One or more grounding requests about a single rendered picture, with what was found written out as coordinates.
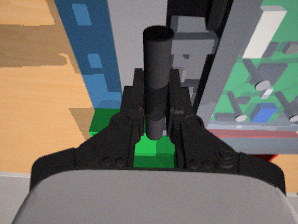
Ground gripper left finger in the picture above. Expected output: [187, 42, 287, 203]
[29, 68, 145, 191]

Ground green open bin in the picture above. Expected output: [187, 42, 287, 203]
[89, 108, 177, 168]

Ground red open bin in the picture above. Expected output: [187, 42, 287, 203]
[250, 154, 278, 161]

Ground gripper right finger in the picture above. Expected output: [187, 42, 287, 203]
[166, 69, 286, 196]

